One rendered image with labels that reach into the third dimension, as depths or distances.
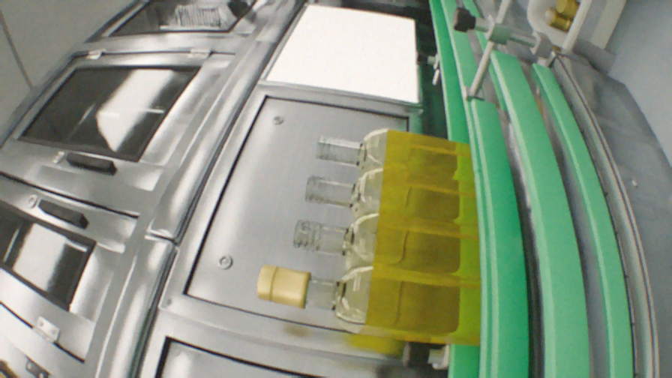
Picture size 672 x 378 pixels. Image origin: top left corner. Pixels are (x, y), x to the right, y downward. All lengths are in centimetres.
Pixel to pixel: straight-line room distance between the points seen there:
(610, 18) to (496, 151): 27
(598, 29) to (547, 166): 28
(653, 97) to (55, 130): 115
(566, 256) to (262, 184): 44
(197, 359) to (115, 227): 28
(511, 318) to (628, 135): 22
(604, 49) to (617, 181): 26
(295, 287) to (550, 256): 21
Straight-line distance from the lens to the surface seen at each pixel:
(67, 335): 62
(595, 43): 52
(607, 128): 36
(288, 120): 63
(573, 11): 59
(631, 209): 30
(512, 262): 31
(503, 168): 37
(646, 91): 49
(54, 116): 103
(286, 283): 31
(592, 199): 30
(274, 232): 49
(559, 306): 22
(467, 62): 56
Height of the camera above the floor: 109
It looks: 3 degrees up
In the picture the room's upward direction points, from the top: 80 degrees counter-clockwise
